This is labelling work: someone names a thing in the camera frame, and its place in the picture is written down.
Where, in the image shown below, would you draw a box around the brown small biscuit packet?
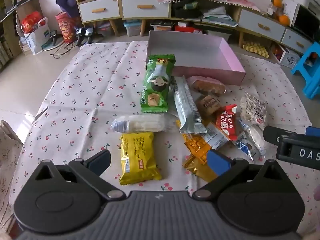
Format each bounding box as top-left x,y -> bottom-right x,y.
196,95 -> 221,118

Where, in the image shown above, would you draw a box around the orange fruit lower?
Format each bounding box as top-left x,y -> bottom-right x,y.
278,14 -> 291,26

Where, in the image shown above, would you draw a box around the white rice cracker packet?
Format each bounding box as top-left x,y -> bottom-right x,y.
110,113 -> 178,133

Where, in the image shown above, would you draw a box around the orange fruit upper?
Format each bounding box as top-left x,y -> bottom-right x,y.
271,0 -> 283,8

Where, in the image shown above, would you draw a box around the wooden tv cabinet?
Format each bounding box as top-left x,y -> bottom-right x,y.
76,0 -> 319,53

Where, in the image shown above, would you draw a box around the orange gold snack packet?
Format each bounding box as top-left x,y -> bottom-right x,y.
182,121 -> 217,182

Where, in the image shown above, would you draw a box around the blue plastic stool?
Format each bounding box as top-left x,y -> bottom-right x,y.
291,42 -> 319,100

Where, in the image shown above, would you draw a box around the clear bag patterned candies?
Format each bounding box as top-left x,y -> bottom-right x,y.
240,92 -> 267,129

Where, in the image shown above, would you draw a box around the yellow snack packet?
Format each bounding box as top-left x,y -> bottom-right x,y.
119,132 -> 162,185

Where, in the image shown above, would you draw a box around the cherry print tablecloth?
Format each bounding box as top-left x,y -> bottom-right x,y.
10,41 -> 319,235

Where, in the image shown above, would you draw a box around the orange fruit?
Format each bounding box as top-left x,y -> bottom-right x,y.
278,14 -> 291,26
271,0 -> 283,8

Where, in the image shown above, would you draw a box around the blue white snack packet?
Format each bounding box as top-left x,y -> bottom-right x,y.
233,132 -> 261,162

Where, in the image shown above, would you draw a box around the pink brown cake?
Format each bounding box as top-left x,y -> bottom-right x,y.
187,76 -> 226,95

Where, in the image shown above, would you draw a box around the silver foil snack packet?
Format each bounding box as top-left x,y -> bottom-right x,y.
174,76 -> 207,134

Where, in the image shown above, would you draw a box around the red snack packet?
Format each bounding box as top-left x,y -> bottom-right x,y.
215,104 -> 237,141

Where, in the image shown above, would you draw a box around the yellow egg tray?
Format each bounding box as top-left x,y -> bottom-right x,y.
242,42 -> 270,59

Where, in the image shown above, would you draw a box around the clear white cracker packet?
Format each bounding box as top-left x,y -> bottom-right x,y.
237,118 -> 267,159

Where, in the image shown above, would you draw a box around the white shopping bag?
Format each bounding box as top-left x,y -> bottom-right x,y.
21,17 -> 50,55

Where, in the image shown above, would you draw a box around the pink cardboard box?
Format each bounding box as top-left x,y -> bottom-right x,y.
147,31 -> 246,86

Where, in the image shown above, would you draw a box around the red cylindrical drum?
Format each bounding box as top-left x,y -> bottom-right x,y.
55,11 -> 75,44

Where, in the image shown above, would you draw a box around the green snack packet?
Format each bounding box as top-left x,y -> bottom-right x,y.
140,54 -> 176,113

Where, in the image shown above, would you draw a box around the red cardboard box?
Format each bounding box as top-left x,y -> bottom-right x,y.
174,25 -> 202,34

